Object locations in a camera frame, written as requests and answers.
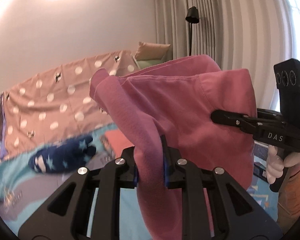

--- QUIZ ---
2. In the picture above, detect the pink cloth garment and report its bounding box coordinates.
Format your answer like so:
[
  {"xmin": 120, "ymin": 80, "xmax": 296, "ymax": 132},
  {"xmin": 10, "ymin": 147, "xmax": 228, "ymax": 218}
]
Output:
[{"xmin": 90, "ymin": 55, "xmax": 256, "ymax": 239}]

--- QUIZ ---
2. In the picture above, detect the orange sleeved right forearm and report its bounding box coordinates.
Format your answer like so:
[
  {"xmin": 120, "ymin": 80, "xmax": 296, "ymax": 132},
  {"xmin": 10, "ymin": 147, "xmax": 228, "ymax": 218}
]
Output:
[{"xmin": 277, "ymin": 152, "xmax": 300, "ymax": 233}]

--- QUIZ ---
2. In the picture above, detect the right white gloved hand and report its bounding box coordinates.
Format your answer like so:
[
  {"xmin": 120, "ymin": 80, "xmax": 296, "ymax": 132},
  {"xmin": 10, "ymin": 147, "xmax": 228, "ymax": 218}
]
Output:
[{"xmin": 266, "ymin": 145, "xmax": 300, "ymax": 185}]

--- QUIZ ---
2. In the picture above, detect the navy star patterned garment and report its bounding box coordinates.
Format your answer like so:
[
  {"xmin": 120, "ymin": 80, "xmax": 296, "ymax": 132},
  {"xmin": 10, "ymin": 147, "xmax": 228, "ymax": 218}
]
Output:
[{"xmin": 28, "ymin": 134, "xmax": 97, "ymax": 173}]

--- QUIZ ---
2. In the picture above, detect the grey patterned folded garment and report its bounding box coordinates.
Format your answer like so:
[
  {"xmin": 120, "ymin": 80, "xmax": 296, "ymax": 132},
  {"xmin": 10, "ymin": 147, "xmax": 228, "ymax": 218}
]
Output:
[{"xmin": 100, "ymin": 135, "xmax": 116, "ymax": 164}]

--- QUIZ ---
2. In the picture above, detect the beige curtain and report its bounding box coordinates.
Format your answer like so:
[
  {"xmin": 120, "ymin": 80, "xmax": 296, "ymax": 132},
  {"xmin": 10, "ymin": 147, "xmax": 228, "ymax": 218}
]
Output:
[{"xmin": 155, "ymin": 0, "xmax": 296, "ymax": 110}]

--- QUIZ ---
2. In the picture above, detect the coral folded garment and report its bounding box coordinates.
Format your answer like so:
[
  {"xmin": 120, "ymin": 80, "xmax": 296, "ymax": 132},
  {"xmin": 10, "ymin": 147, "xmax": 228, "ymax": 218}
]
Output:
[{"xmin": 105, "ymin": 129, "xmax": 134, "ymax": 158}]

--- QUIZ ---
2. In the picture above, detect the pink polka dot sheet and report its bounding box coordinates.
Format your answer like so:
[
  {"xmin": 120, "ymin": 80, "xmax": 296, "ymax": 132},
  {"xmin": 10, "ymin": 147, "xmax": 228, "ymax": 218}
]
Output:
[{"xmin": 1, "ymin": 50, "xmax": 139, "ymax": 160}]

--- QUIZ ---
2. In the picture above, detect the black floor lamp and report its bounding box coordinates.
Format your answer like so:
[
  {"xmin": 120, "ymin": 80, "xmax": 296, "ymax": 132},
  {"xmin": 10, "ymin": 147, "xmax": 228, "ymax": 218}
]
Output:
[{"xmin": 185, "ymin": 6, "xmax": 200, "ymax": 56}]

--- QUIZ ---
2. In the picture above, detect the green cushion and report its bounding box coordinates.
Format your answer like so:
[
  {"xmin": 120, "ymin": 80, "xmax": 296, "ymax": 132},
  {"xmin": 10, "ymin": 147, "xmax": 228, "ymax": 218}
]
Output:
[{"xmin": 135, "ymin": 55, "xmax": 167, "ymax": 69}]

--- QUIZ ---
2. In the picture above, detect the tan cushion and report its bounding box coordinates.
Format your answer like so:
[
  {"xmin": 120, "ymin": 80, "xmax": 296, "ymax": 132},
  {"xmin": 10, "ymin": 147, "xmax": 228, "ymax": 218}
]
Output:
[{"xmin": 135, "ymin": 42, "xmax": 171, "ymax": 61}]

